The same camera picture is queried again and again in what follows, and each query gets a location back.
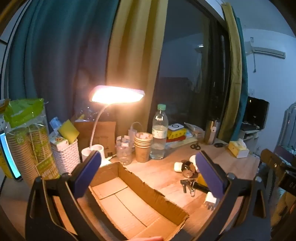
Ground person's left hand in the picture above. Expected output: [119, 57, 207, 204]
[133, 236, 163, 241]

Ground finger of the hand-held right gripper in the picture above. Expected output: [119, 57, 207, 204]
[261, 149, 289, 183]

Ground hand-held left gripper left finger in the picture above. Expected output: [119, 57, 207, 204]
[25, 151, 129, 241]

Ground yellow sponge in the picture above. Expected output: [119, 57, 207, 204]
[58, 119, 80, 144]

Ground yellow tissue box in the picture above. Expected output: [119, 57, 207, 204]
[228, 138, 250, 158]

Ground brown cardboard box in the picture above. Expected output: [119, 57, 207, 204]
[76, 161, 189, 241]

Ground dark glass window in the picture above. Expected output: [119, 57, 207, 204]
[159, 0, 232, 130]

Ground clear water bottle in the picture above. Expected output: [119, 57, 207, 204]
[150, 104, 169, 160]

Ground clear jar with stickers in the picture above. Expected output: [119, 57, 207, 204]
[116, 136, 134, 165]

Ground stack of brown paper cups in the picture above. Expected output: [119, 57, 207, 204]
[134, 132, 153, 163]

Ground white air conditioner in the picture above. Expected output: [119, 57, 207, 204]
[251, 46, 286, 60]

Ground black monitor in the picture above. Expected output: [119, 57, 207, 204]
[242, 96, 270, 130]

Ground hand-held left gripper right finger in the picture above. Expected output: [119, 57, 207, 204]
[185, 150, 272, 241]

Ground teal curtain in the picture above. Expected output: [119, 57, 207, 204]
[232, 9, 249, 139]
[9, 0, 121, 121]

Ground white woven basket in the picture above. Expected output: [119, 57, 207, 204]
[51, 139, 81, 175]

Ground white cabinet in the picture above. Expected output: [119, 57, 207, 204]
[239, 128, 259, 153]

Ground grey ribbed appliance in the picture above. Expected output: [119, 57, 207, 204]
[281, 102, 296, 149]

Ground white desk lamp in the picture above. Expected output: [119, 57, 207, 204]
[81, 85, 146, 167]

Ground bunch of keys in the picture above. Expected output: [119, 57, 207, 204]
[180, 178, 197, 197]

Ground steel tumbler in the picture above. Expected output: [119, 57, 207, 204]
[204, 119, 219, 145]

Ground yellow curtain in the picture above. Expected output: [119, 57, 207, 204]
[218, 5, 243, 142]
[106, 0, 167, 137]

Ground white charger plug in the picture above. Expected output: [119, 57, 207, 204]
[204, 192, 219, 210]

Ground brown cardboard lamp packaging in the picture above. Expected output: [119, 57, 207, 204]
[73, 120, 116, 160]

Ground white printed box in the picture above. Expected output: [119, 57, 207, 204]
[51, 136, 70, 146]

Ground bagged paper cup pack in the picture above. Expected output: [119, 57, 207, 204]
[5, 98, 60, 186]

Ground blue and white packet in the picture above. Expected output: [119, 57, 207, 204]
[50, 117, 62, 135]

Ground stack of papers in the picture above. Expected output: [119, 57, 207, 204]
[184, 122, 205, 140]

